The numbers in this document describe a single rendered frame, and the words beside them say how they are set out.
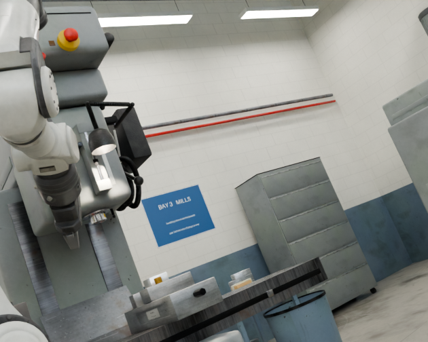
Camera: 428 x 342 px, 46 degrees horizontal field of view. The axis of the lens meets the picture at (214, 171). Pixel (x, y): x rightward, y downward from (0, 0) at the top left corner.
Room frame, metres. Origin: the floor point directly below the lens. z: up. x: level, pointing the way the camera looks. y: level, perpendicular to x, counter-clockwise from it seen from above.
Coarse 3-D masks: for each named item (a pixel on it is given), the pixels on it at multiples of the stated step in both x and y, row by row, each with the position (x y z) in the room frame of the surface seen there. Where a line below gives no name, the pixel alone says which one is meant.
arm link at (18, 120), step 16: (0, 80) 0.67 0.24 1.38; (16, 80) 0.68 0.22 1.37; (32, 80) 0.68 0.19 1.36; (0, 96) 0.67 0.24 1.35; (16, 96) 0.68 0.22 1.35; (32, 96) 0.68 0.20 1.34; (0, 112) 0.68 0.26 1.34; (16, 112) 0.69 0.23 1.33; (32, 112) 0.70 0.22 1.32; (0, 128) 0.70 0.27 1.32; (16, 128) 0.71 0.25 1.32; (32, 128) 0.72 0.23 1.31; (48, 128) 0.79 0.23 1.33; (16, 144) 0.76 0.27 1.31; (32, 144) 0.77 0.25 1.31; (48, 144) 0.83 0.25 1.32
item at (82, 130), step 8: (80, 128) 1.37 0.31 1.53; (88, 128) 1.39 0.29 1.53; (80, 136) 1.37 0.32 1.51; (88, 152) 1.38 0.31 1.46; (88, 160) 1.37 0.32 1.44; (96, 160) 1.38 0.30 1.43; (88, 168) 1.39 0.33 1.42; (96, 168) 1.38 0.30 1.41; (104, 168) 1.39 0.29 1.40; (96, 176) 1.38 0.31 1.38; (104, 176) 1.39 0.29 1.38; (96, 184) 1.37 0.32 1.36; (104, 184) 1.38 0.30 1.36; (96, 192) 1.39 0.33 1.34; (104, 192) 1.40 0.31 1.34
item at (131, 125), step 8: (120, 112) 1.83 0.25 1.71; (136, 112) 1.87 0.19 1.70; (128, 120) 1.84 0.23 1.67; (136, 120) 1.86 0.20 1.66; (112, 128) 1.89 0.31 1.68; (120, 128) 1.84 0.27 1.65; (128, 128) 1.83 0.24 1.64; (136, 128) 1.85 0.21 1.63; (120, 136) 1.86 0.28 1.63; (128, 136) 1.82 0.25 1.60; (136, 136) 1.84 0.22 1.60; (144, 136) 1.86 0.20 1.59; (120, 144) 1.87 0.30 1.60; (128, 144) 1.82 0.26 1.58; (136, 144) 1.83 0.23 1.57; (144, 144) 1.85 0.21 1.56; (120, 152) 1.89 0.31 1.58; (128, 152) 1.84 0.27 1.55; (136, 152) 1.83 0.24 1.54; (144, 152) 1.85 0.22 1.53; (136, 160) 1.85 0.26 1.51; (144, 160) 1.90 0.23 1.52; (128, 168) 1.92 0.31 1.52
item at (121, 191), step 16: (64, 112) 1.40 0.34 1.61; (80, 112) 1.43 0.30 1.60; (96, 112) 1.46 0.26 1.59; (80, 160) 1.40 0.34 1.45; (112, 160) 1.45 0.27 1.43; (80, 176) 1.39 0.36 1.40; (112, 176) 1.44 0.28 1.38; (112, 192) 1.43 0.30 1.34; (128, 192) 1.47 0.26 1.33; (96, 208) 1.43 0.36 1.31
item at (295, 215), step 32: (320, 160) 7.12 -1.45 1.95; (256, 192) 6.57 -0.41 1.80; (288, 192) 6.67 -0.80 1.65; (320, 192) 6.97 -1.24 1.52; (256, 224) 6.78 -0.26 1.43; (288, 224) 6.53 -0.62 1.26; (320, 224) 6.83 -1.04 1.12; (288, 256) 6.50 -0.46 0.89; (320, 256) 6.71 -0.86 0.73; (352, 256) 7.00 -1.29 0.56; (320, 288) 6.57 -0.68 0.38; (352, 288) 6.86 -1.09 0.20
